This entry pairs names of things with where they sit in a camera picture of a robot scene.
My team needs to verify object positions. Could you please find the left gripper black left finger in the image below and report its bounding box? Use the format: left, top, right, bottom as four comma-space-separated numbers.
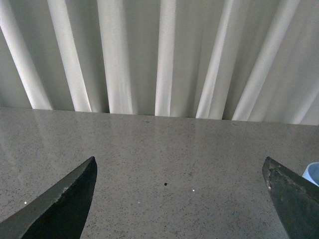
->
0, 157, 97, 239

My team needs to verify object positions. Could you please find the white pleated curtain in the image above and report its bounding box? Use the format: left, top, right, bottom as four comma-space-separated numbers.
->
0, 0, 319, 125

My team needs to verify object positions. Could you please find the light blue plastic cup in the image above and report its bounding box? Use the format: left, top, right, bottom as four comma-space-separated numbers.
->
302, 162, 319, 186

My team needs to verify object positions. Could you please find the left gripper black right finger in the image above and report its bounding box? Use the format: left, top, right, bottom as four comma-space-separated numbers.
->
262, 157, 319, 239

